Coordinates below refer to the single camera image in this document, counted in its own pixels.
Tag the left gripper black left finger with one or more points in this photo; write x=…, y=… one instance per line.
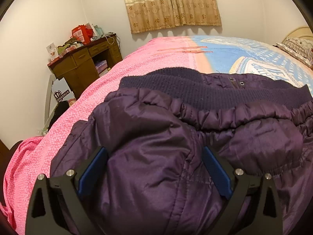
x=55, y=205

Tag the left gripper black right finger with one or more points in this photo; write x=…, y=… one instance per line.
x=253, y=205

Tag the dark purple quilted jacket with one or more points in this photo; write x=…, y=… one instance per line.
x=155, y=128

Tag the pink and blue bedspread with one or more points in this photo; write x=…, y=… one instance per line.
x=206, y=54

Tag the black bag on floor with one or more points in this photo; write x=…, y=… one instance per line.
x=61, y=108

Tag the white printed paper bag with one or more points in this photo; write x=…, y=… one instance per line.
x=61, y=91

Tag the brown wooden desk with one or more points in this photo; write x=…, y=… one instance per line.
x=78, y=67

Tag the stacked books in desk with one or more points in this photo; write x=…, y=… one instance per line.
x=101, y=66

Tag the white greeting card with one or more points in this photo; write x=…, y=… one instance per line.
x=53, y=52

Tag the grey patterned pillow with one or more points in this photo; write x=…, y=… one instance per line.
x=300, y=49

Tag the red gift bag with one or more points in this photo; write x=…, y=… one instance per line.
x=83, y=34

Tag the cream wooden headboard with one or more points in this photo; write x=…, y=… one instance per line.
x=301, y=33

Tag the beige patterned window curtain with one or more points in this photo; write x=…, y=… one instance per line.
x=151, y=15

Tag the grey folded frame against wall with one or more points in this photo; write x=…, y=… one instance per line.
x=49, y=111

